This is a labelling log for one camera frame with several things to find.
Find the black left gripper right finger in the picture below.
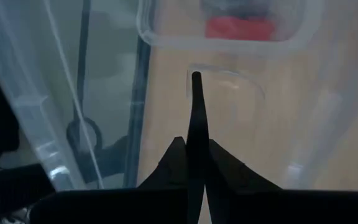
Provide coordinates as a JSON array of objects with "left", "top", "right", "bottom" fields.
[{"left": 205, "top": 139, "right": 358, "bottom": 224}]

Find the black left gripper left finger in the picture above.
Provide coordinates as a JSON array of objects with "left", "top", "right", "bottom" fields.
[{"left": 29, "top": 136, "right": 188, "bottom": 224}]

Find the red bandage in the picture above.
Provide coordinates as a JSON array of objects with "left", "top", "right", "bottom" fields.
[{"left": 205, "top": 17, "right": 276, "bottom": 41}]

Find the black cable coil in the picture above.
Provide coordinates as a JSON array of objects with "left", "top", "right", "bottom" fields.
[{"left": 66, "top": 116, "right": 104, "bottom": 157}]

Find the black aluminium table frame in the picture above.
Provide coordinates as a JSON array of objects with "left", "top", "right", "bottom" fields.
[{"left": 124, "top": 37, "right": 152, "bottom": 189}]

